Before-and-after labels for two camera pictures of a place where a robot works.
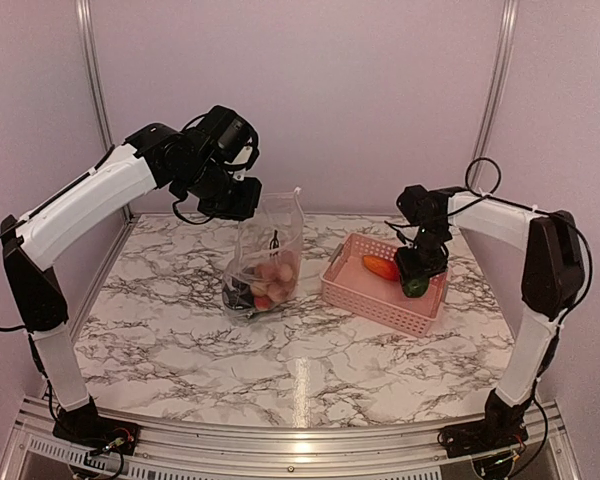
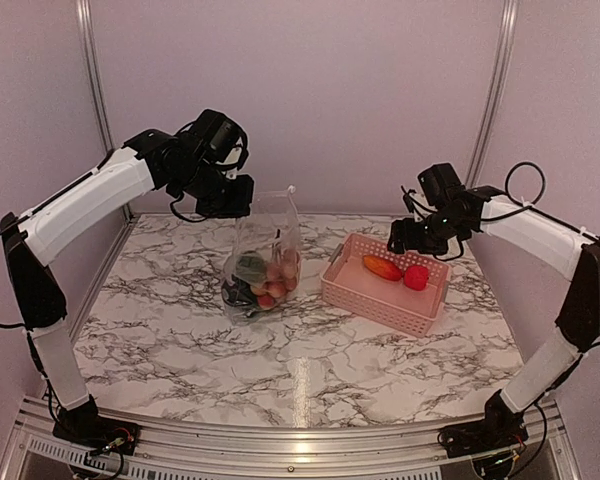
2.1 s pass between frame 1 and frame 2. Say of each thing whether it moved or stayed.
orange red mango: stayed
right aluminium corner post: stayed
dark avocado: stayed
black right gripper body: moved
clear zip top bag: stayed
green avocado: moved
